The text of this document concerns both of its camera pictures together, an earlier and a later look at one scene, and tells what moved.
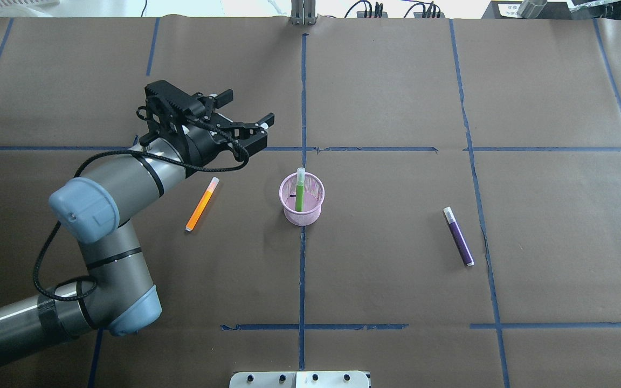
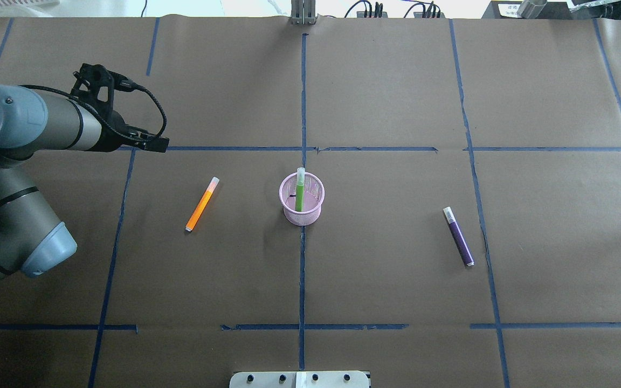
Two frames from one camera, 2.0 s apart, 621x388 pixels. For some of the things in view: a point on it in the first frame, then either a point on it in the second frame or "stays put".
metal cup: [531, 9] stays put
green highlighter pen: [299, 188] stays put
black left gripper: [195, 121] to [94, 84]
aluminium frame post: [303, 12] stays put
